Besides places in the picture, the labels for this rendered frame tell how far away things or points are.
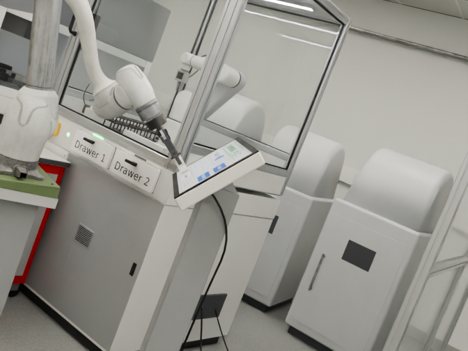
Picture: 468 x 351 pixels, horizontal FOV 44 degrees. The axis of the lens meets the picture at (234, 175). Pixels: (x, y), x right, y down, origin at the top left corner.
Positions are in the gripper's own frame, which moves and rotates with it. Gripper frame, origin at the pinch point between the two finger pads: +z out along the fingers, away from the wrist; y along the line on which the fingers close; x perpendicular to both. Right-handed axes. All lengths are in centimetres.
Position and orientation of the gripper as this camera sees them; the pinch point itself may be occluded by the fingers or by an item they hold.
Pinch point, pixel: (180, 164)
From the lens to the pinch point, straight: 220.8
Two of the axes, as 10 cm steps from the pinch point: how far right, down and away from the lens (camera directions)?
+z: 4.8, 8.6, 1.9
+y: -1.2, -1.5, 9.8
